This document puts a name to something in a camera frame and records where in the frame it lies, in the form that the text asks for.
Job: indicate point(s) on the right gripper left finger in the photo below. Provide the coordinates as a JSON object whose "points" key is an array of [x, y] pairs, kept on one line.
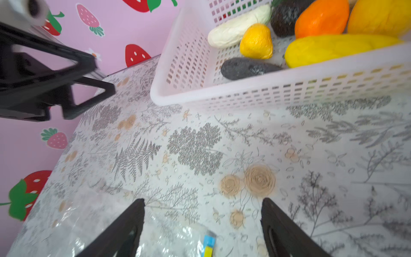
{"points": [[122, 237]]}

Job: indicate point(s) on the white radish toy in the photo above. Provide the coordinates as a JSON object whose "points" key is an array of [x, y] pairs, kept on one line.
{"points": [[231, 32]]}

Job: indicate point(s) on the orange toy fruit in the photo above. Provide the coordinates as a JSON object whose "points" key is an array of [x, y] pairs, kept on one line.
{"points": [[323, 17]]}

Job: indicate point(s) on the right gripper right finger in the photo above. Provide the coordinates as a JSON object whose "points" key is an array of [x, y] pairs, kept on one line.
{"points": [[283, 238]]}

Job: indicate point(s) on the yellow bell pepper toy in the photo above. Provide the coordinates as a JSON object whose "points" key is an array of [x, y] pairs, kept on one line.
{"points": [[392, 18]]}

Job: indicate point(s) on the clear zip top bag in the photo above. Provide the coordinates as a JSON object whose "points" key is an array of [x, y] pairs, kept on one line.
{"points": [[98, 224]]}

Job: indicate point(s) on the yellow banana toy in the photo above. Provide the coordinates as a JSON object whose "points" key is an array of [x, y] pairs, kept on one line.
{"points": [[317, 49]]}

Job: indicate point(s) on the dark avocado toy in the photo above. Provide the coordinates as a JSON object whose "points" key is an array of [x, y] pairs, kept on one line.
{"points": [[285, 14]]}

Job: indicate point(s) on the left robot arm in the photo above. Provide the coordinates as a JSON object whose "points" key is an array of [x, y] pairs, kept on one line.
{"points": [[29, 88]]}

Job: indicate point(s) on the dark cucumber toy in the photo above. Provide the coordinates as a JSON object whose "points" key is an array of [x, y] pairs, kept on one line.
{"points": [[241, 68]]}

